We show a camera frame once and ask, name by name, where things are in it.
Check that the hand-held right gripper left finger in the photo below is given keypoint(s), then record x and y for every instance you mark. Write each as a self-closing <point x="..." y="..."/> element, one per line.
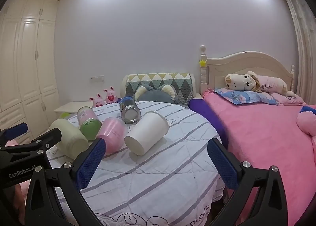
<point x="90" y="164"/>

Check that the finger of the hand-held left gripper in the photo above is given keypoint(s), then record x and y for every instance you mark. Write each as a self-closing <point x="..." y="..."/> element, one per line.
<point x="17" y="129"/>
<point x="49" y="138"/>

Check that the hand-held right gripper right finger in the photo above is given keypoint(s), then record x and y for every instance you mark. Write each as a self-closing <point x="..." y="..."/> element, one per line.
<point x="223" y="164"/>

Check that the white paper cup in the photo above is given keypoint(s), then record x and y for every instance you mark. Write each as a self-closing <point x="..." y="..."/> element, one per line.
<point x="148" y="132"/>

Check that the pale green cup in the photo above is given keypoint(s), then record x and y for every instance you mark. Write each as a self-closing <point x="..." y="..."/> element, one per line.
<point x="71" y="142"/>

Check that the clear cup with green base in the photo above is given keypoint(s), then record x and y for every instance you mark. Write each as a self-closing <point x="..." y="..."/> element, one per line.
<point x="91" y="127"/>

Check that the pink plastic cup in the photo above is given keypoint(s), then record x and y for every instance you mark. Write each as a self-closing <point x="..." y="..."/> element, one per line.
<point x="112" y="132"/>

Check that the pink cloth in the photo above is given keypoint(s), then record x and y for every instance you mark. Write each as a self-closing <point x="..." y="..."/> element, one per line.
<point x="21" y="191"/>

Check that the small green ball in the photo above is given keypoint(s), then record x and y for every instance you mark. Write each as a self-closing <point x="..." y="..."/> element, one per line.
<point x="65" y="115"/>

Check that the cream nightstand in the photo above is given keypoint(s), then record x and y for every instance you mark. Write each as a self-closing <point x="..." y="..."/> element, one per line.
<point x="71" y="107"/>

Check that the pink fleece blanket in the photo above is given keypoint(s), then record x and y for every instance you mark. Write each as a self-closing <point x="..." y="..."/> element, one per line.
<point x="259" y="142"/>

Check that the purple bed sheet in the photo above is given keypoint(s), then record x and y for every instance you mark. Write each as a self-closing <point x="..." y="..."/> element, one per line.
<point x="207" y="112"/>

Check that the pink bunny toy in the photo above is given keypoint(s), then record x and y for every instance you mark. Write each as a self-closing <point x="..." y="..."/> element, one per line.
<point x="111" y="96"/>
<point x="98" y="101"/>

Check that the cream wardrobe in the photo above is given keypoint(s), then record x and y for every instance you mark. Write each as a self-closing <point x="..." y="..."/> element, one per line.
<point x="27" y="67"/>

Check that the metal can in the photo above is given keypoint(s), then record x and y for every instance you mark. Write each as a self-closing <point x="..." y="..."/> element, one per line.
<point x="130" y="114"/>

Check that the blue printed pillow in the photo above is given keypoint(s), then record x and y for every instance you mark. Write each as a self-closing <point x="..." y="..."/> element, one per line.
<point x="246" y="97"/>

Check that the dog plush pillow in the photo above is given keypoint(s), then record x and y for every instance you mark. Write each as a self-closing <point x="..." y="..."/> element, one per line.
<point x="239" y="81"/>

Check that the grey plush toy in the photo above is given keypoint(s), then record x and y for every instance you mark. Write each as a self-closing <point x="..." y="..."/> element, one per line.
<point x="153" y="96"/>

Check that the pink pillow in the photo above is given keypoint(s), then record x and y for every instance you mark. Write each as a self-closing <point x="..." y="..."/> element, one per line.
<point x="291" y="100"/>

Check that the pink plush cushion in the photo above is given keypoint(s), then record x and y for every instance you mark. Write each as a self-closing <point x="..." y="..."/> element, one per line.
<point x="308" y="122"/>

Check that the cream wooden headboard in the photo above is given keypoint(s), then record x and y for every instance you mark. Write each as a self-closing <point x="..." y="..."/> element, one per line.
<point x="246" y="65"/>

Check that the blue cloth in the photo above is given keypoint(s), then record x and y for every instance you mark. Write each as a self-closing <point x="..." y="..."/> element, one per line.
<point x="309" y="108"/>

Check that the yellow star decoration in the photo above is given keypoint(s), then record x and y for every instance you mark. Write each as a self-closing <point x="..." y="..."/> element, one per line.
<point x="203" y="62"/>

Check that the triangle pattern quilted cover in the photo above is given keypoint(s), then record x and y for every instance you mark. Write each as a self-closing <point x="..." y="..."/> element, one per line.
<point x="158" y="80"/>

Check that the cream curtain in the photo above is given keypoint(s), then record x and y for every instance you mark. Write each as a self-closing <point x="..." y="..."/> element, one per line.
<point x="303" y="55"/>

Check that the white wall outlet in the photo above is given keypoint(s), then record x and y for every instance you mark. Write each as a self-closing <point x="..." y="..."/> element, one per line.
<point x="97" y="78"/>

